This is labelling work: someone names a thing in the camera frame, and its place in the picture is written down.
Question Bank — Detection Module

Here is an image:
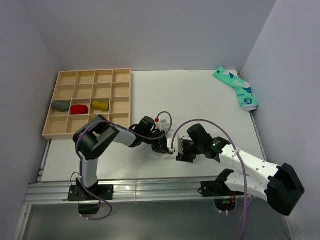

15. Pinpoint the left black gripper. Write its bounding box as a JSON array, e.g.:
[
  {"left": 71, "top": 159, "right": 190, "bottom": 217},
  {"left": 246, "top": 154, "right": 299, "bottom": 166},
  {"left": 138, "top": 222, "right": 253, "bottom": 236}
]
[{"left": 142, "top": 130, "right": 173, "bottom": 156}]

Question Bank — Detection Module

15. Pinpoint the white sock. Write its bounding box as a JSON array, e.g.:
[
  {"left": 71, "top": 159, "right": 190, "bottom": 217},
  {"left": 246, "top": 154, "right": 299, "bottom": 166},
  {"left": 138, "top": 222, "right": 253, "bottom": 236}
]
[{"left": 166, "top": 123, "right": 183, "bottom": 160}]

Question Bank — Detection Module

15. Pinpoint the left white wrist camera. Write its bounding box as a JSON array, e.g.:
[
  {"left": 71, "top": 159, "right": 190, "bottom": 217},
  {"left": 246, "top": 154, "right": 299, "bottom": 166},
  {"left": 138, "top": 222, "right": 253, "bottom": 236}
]
[{"left": 154, "top": 117, "right": 168, "bottom": 131}]

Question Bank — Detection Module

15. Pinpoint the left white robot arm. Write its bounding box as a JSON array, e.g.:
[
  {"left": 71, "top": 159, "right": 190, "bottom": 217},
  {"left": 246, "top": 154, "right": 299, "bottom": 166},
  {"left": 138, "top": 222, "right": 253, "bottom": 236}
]
[{"left": 73, "top": 115, "right": 171, "bottom": 200}]

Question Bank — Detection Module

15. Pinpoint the aluminium rail frame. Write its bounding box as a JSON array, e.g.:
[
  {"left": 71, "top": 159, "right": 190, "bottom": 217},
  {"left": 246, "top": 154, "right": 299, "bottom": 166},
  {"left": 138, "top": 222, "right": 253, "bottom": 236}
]
[{"left": 13, "top": 70, "right": 266, "bottom": 240}]

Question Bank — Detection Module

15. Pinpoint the mint green patterned sock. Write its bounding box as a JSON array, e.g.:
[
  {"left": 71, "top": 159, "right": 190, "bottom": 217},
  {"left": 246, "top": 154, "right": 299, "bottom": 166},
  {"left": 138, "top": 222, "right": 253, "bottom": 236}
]
[{"left": 213, "top": 66, "right": 258, "bottom": 112}]

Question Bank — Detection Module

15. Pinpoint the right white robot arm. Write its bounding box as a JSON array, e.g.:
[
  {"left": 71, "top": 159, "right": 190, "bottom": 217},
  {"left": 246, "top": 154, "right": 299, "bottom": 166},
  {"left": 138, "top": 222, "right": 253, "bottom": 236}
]
[{"left": 176, "top": 123, "right": 305, "bottom": 216}]

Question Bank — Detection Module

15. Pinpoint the yellow sock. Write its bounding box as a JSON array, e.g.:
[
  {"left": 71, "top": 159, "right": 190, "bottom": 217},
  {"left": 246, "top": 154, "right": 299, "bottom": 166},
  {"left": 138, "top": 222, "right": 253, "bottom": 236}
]
[{"left": 91, "top": 100, "right": 109, "bottom": 112}]

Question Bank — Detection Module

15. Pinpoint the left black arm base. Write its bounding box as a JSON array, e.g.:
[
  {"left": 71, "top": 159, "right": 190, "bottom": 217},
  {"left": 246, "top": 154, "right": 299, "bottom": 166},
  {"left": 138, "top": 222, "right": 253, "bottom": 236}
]
[{"left": 67, "top": 182, "right": 114, "bottom": 216}]

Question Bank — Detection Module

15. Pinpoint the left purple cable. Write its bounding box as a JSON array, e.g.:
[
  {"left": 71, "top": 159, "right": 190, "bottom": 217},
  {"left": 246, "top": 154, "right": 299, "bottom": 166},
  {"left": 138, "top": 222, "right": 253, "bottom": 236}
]
[{"left": 76, "top": 111, "right": 173, "bottom": 221}]

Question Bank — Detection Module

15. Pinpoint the rolled grey sock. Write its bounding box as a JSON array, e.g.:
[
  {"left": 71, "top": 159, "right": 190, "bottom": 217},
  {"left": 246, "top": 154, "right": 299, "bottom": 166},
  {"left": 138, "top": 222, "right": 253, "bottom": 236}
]
[{"left": 51, "top": 100, "right": 71, "bottom": 112}]

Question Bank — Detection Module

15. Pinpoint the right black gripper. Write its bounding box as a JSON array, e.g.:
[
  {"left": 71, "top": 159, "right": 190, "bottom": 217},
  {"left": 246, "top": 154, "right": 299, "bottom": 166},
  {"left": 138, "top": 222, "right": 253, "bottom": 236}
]
[{"left": 176, "top": 138, "right": 203, "bottom": 164}]

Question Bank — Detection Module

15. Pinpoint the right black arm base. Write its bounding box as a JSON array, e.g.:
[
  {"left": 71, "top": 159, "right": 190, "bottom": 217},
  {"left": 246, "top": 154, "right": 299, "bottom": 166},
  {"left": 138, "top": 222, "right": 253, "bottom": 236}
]
[{"left": 197, "top": 180, "right": 244, "bottom": 212}]

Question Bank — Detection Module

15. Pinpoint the wooden compartment tray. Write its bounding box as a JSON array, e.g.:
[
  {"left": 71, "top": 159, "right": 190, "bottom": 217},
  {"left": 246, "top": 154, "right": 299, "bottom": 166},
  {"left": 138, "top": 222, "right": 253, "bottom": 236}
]
[{"left": 42, "top": 68, "right": 132, "bottom": 140}]

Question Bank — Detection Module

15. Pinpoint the rolled red sock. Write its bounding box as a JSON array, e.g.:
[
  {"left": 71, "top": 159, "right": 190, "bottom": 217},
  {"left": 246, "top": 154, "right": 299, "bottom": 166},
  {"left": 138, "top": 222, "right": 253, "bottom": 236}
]
[{"left": 70, "top": 104, "right": 89, "bottom": 115}]

